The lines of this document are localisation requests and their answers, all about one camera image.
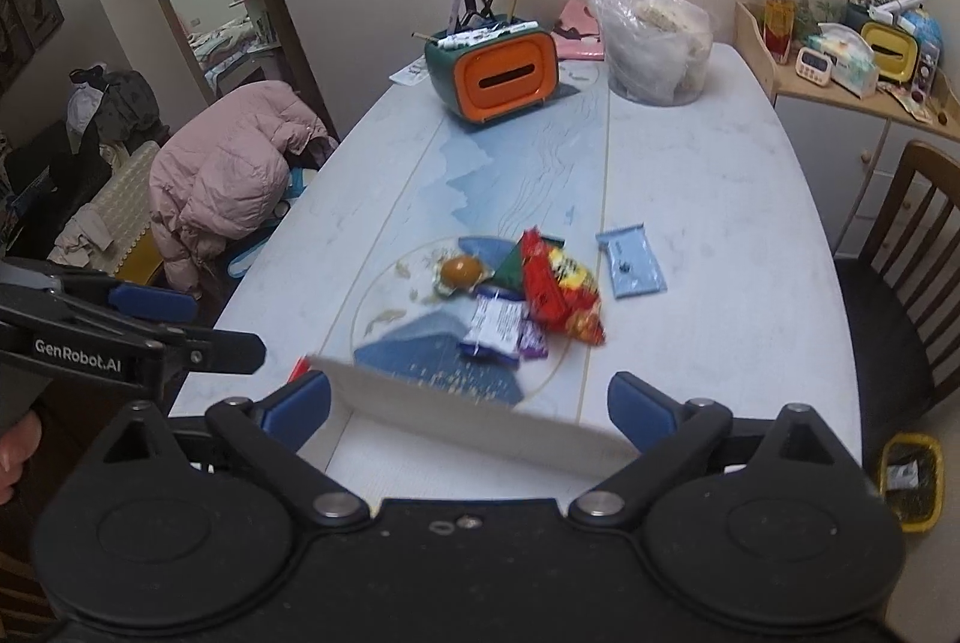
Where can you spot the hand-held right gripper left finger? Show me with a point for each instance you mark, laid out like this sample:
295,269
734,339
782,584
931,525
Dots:
304,407

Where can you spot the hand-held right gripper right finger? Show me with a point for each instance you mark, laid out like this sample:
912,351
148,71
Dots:
637,410

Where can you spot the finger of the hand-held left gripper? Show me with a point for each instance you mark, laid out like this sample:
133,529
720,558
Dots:
225,350
154,303

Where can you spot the purple candy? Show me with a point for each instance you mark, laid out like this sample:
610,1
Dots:
532,339

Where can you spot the red snack packet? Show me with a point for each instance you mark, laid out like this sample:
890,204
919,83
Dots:
562,298

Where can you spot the light blue flat pack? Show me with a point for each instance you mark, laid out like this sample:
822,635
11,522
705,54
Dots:
630,264

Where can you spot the white red cardboard box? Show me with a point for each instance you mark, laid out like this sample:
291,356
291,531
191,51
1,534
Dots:
465,422

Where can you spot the white blue snack packet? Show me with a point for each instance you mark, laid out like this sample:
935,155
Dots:
495,324

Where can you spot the green snack packet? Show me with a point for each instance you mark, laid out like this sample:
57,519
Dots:
510,268

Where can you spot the braised egg packet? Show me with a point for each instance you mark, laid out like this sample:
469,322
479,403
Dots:
459,272

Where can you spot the person's left hand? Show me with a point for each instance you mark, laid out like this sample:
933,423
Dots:
16,455

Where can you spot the blue white tote bag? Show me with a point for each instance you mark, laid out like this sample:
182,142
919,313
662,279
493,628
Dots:
255,253

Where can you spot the cream bumpy cushion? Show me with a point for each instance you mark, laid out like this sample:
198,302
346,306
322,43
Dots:
120,200

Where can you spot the pink puffer jacket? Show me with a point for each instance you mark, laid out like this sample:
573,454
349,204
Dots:
225,178

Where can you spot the pile of clothes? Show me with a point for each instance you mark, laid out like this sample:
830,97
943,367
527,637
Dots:
120,103

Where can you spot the wooden chair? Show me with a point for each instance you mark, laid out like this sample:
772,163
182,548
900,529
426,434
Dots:
900,313

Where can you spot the yellow basket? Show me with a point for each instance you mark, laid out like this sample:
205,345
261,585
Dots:
911,482

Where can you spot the white cabinet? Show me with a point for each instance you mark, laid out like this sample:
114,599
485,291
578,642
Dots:
825,163

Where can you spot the white paper leaflet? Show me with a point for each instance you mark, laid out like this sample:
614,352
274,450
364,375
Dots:
409,73

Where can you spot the green orange tissue box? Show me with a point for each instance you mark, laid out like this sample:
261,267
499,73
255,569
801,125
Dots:
502,77

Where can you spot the clear plastic bag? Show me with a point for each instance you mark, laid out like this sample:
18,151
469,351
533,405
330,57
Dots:
652,43

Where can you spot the wooden corner shelf tray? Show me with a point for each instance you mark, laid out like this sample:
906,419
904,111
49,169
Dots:
757,51

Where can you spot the pink folder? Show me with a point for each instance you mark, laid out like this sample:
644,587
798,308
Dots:
577,32

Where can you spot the white kitchen timer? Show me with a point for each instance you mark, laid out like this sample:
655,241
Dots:
815,67

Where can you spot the white marker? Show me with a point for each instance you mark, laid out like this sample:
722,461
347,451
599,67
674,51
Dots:
480,39

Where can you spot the tissue pack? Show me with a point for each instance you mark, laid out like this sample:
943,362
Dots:
851,62

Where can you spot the orange liquid bottle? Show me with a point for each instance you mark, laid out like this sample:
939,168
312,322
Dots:
780,17

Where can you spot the blue wipes pack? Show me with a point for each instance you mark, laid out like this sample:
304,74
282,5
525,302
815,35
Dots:
922,28

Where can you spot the white tube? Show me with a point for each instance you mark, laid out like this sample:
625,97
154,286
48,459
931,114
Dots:
900,6

